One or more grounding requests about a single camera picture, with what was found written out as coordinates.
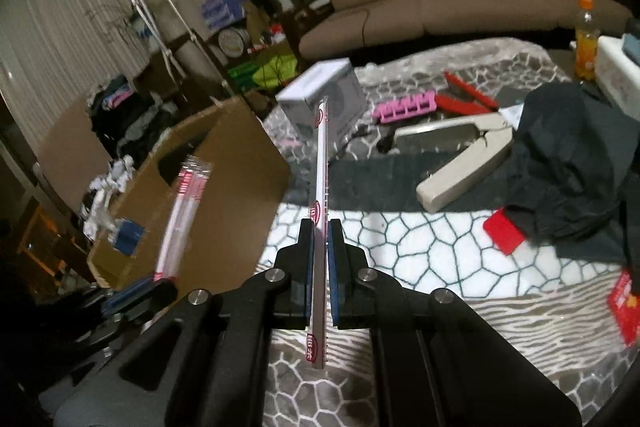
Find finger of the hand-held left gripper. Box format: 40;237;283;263
103;278;179;316

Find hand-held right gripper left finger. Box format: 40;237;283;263
52;218;321;427

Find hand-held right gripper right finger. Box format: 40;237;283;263
327;218;584;427

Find long clear pink-labelled packet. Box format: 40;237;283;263
302;98;334;371
154;154;214;284

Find brown cardboard box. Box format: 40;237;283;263
87;96;292;294

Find red plastic clip tool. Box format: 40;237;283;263
434;71;501;118

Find white storage container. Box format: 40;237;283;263
597;34;640;120

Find small blue box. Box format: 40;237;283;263
116;218;147;253

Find white toy figures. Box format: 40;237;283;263
79;156;137;239

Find grey patterned blanket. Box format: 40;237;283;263
259;38;640;427

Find white appliance carton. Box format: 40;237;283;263
275;59;369;146

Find large beige stapler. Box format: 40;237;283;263
394;111;516;213

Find pink plastic comb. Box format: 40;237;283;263
372;90;438;126

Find red card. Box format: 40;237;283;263
482;209;527;256

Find pile of dark clothes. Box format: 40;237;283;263
87;74;179;158

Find green bags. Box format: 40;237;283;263
227;53;299;91

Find round tin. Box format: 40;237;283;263
218;28;250;58

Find black garment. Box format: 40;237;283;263
504;82;640;269

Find purple drawer box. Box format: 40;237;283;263
201;0;247;31

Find red packet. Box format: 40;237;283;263
606;269;640;349

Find beige curtain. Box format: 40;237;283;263
0;0;151;118

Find orange soda bottle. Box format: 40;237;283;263
574;0;601;82

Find small black cable gadget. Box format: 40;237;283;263
349;126;397;154

